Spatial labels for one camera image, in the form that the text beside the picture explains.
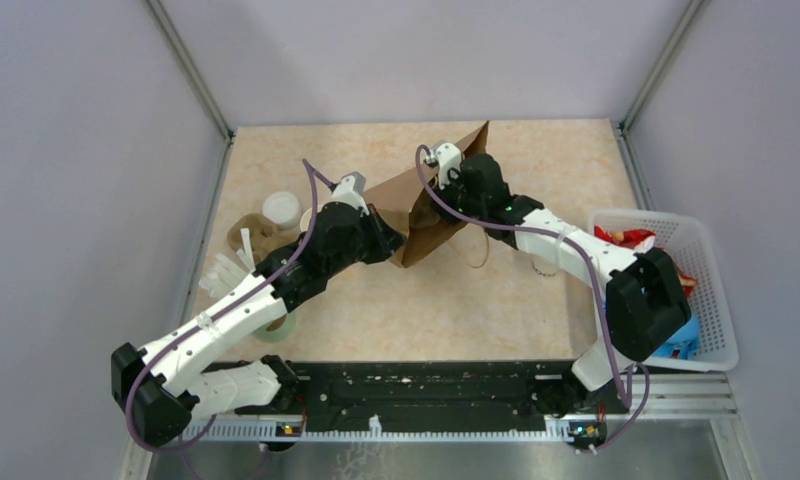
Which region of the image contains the purple cable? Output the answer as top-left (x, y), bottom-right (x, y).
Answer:
top-left (124, 158), bottom-right (338, 480)
top-left (414, 144), bottom-right (652, 455)

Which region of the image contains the white plastic basket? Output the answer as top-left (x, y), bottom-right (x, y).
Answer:
top-left (588, 209), bottom-right (739, 372)

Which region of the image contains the brown paper bag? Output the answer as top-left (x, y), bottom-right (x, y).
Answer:
top-left (363, 121), bottom-right (492, 270)

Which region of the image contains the stack of cardboard cup carriers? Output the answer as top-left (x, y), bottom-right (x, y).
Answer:
top-left (226, 213), bottom-right (299, 266)

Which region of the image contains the stack of white paper cups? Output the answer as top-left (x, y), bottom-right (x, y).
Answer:
top-left (299, 208), bottom-right (313, 233)

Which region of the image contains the blue snack packet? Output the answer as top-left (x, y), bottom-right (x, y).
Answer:
top-left (592, 297), bottom-right (699, 369)

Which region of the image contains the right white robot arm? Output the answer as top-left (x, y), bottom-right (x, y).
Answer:
top-left (415, 146), bottom-right (692, 412)

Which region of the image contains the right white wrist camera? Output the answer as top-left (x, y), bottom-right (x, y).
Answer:
top-left (424, 142), bottom-right (463, 190)

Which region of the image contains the white paper coffee cup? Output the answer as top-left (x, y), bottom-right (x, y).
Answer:
top-left (531, 258), bottom-right (560, 278)

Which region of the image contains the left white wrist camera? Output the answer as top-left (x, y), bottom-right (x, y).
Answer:
top-left (331, 171), bottom-right (370, 216)

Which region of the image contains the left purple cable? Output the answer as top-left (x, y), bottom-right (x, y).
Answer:
top-left (124, 158), bottom-right (338, 480)

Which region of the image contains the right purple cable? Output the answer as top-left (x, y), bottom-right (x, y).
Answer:
top-left (414, 144), bottom-right (652, 455)

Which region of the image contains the brown cardboard cup carrier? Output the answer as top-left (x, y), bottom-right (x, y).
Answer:
top-left (409, 201), bottom-right (441, 229)

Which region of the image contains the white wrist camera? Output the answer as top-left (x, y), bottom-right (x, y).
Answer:
top-left (331, 171), bottom-right (370, 216)
top-left (424, 142), bottom-right (463, 190)

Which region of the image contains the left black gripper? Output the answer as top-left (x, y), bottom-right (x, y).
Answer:
top-left (326, 203), bottom-right (408, 277)

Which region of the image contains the stack of white lids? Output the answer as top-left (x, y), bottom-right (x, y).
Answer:
top-left (261, 191), bottom-right (302, 230)

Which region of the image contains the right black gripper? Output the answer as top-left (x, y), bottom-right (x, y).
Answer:
top-left (431, 166), bottom-right (487, 226)

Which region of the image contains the red snack packet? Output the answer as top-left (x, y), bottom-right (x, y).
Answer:
top-left (593, 226), bottom-right (698, 298)

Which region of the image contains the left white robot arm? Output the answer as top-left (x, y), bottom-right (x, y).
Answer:
top-left (110, 202), bottom-right (407, 452)

